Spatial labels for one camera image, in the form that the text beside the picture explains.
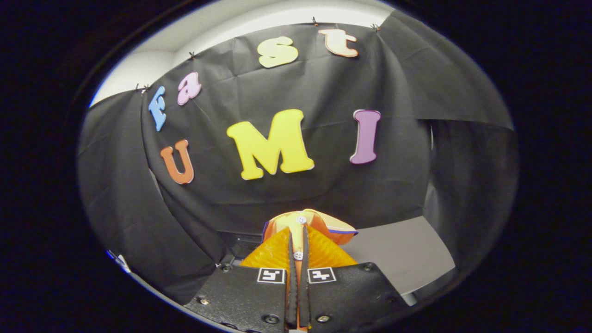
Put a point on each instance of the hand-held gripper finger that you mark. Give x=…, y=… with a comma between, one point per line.
x=304, y=296
x=292, y=296

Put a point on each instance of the dark washing machine lid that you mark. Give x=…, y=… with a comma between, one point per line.
x=245, y=247

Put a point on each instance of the orange shirt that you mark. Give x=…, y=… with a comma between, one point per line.
x=323, y=222

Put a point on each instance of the beige cabinet with grey top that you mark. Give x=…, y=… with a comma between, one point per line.
x=402, y=249

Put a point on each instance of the black backdrop cloth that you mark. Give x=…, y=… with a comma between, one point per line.
x=323, y=185

